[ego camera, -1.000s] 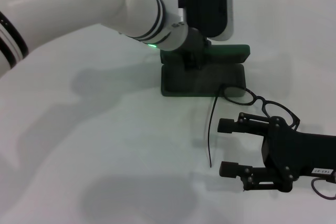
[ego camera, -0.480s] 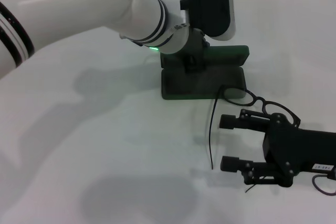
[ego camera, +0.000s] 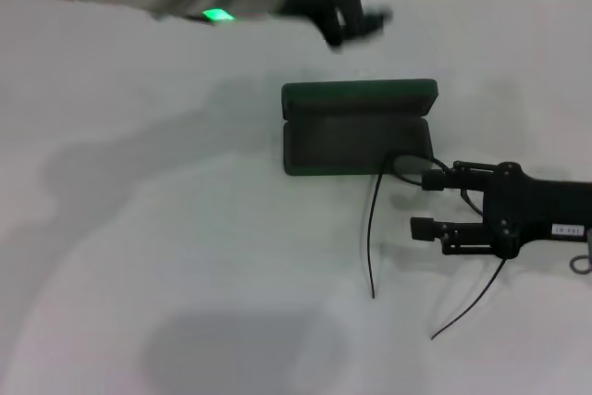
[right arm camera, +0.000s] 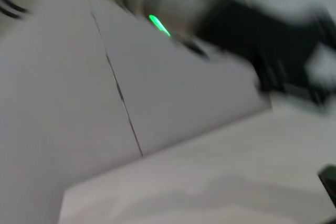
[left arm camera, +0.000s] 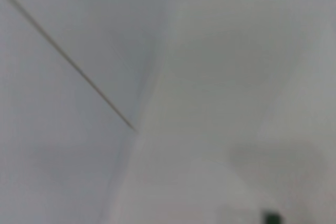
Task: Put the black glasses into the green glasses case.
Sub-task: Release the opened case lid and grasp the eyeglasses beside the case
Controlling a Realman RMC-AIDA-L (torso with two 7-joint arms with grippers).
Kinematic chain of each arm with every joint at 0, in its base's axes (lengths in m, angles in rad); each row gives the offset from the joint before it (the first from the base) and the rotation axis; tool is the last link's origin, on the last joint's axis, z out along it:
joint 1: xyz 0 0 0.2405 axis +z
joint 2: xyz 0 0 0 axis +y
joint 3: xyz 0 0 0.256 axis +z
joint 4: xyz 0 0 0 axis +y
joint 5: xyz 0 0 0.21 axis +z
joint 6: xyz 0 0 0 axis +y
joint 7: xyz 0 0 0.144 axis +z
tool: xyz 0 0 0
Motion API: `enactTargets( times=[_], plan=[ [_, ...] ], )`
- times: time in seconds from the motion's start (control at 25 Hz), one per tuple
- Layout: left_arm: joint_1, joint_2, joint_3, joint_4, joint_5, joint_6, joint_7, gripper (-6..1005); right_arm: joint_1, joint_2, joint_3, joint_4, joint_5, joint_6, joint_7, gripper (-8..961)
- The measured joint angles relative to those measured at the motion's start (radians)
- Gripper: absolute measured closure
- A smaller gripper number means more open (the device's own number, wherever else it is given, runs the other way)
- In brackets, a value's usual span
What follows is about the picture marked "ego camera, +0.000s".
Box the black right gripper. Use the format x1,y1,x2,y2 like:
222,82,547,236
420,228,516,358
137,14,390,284
409,160,592,261

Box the black glasses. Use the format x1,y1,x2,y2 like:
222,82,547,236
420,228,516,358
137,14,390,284
359,148,510,341

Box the green glasses case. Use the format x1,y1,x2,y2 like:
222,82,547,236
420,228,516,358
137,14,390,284
280,78,438,178

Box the right gripper grey cable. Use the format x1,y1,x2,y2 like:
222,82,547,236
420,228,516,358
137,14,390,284
570,228,592,277

